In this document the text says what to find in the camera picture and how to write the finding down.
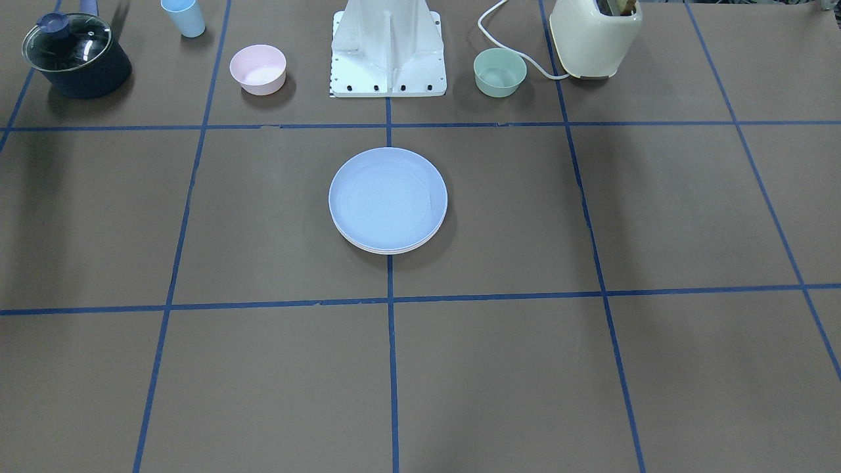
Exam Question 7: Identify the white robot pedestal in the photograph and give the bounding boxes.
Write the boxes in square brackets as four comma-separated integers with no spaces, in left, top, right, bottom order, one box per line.
[329,1,447,98]

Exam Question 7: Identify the pink bowl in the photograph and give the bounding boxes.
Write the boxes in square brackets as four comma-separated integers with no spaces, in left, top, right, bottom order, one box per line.
[229,44,286,96]

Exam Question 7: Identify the dark blue pot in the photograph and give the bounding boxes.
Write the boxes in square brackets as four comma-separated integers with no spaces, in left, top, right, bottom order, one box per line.
[30,1,132,99]

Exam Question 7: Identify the cream toaster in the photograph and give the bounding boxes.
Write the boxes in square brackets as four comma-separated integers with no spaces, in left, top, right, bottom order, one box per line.
[549,1,644,80]

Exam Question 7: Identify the pink plate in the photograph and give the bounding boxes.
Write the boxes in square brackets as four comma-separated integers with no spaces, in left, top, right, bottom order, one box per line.
[333,219,444,255]

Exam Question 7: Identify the glass pot lid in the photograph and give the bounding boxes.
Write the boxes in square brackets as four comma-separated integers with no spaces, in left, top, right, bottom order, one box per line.
[21,12,114,72]

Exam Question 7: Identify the white toaster cable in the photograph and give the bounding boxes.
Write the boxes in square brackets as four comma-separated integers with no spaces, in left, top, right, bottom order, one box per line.
[478,0,570,81]

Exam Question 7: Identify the light blue cup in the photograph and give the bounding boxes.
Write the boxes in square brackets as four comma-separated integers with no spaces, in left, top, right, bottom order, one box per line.
[160,0,206,38]

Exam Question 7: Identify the toast slice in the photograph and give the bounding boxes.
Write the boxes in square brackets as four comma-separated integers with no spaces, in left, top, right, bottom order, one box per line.
[597,0,637,17]

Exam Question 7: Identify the blue plate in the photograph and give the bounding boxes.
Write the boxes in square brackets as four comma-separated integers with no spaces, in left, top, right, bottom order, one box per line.
[328,147,449,240]

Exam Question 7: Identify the cream plate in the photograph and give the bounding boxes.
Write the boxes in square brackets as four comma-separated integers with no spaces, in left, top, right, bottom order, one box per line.
[342,233,435,255]

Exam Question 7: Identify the green bowl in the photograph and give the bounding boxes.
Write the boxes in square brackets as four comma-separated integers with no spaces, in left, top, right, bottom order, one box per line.
[472,48,528,98]

